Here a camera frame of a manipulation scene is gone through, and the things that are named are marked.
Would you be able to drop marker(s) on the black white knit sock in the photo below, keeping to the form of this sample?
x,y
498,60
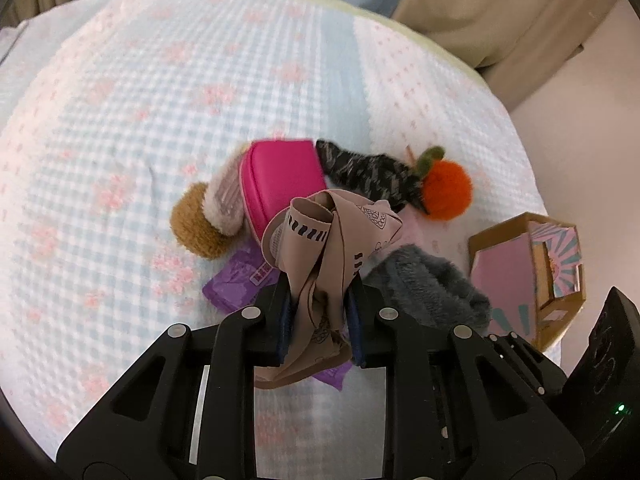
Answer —
x,y
377,177

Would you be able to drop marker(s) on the beige printed cloth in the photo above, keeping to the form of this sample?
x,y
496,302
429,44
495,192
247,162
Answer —
x,y
321,242

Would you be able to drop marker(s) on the cardboard box pink flaps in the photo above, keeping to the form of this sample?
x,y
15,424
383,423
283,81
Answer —
x,y
530,268

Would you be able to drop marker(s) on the orange plush fruit toy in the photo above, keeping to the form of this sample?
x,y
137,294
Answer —
x,y
443,189

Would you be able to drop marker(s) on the beige curtain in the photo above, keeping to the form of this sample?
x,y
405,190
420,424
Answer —
x,y
516,45

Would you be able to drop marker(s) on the pink zip pouch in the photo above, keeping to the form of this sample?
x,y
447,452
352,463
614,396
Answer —
x,y
272,173

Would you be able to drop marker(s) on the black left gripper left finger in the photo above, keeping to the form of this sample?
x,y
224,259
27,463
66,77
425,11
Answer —
x,y
256,336

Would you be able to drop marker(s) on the grey fluffy sock roll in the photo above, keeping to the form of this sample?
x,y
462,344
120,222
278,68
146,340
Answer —
x,y
431,289

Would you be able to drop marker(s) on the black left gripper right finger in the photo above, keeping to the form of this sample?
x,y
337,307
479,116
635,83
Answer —
x,y
383,337

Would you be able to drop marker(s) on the purple plastic packet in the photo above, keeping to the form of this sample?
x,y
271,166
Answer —
x,y
247,280

